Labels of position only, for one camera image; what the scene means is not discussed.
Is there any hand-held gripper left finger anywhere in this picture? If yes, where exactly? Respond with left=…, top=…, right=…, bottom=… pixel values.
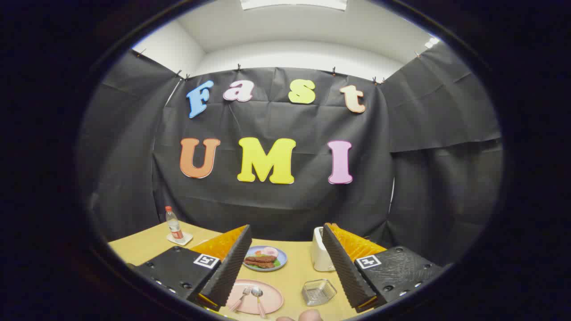
left=127, top=224, right=252, bottom=312

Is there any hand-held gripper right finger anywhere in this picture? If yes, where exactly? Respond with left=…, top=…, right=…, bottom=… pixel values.
left=322, top=223, right=447, bottom=313

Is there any spoon with checked handle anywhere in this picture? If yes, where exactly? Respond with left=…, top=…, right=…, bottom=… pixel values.
left=251, top=287, right=267, bottom=318

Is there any white toaster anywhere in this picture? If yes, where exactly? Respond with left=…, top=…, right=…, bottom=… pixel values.
left=311, top=226, right=336, bottom=272

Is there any blue plate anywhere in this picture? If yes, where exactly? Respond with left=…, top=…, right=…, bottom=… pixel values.
left=242, top=246, right=288, bottom=272

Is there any small white square coaster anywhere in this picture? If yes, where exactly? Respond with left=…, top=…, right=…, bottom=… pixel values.
left=167, top=231, right=194, bottom=246

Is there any pink plate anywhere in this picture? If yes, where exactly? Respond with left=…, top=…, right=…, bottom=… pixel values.
left=226, top=279, right=284, bottom=315

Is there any clear water bottle red label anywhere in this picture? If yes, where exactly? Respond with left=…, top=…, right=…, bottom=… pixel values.
left=165, top=206, right=184, bottom=241

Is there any ceiling light panel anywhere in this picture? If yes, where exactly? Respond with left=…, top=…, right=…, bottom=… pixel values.
left=240, top=0, right=348, bottom=11

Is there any fork with checked handle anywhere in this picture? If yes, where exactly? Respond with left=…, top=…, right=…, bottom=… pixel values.
left=228, top=287, right=252, bottom=312

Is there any metal wire basket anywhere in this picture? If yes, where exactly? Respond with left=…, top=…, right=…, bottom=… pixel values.
left=302, top=279, right=337, bottom=307

